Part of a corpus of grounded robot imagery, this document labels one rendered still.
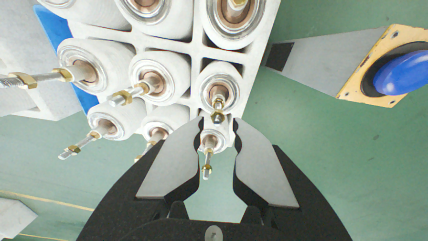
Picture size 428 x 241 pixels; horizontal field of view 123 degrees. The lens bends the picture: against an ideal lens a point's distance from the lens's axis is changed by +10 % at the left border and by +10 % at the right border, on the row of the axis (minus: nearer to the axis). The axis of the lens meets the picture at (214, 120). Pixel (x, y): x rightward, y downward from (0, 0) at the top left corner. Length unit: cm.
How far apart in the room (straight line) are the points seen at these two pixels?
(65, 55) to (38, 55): 25
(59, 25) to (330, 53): 60
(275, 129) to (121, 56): 59
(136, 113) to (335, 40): 39
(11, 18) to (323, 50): 62
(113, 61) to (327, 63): 34
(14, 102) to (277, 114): 81
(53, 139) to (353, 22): 141
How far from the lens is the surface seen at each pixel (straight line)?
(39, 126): 111
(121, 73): 29
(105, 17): 31
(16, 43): 55
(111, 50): 31
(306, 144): 75
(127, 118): 33
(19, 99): 59
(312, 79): 24
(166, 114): 28
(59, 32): 56
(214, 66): 21
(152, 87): 21
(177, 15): 22
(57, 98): 59
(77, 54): 30
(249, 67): 28
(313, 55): 26
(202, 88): 21
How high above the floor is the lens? 45
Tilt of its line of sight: 58 degrees down
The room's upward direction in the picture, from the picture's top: 174 degrees counter-clockwise
